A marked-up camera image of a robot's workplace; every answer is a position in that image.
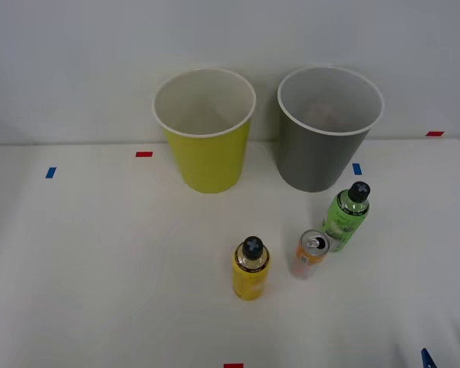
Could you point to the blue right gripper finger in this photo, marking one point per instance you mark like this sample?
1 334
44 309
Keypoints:
428 361

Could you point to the red drink can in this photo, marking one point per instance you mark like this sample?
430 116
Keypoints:
324 113

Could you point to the orange drink can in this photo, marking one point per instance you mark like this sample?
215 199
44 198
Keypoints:
304 262

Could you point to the green bottle with black cap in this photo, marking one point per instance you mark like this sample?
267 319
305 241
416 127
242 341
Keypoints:
341 224

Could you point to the yellow bottle with black cap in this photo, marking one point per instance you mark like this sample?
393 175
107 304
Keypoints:
249 278

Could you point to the grey plastic waste bin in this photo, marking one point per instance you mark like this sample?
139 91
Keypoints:
314 161

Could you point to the yellow-green plastic waste bin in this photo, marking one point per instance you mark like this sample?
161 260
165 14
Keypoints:
209 161

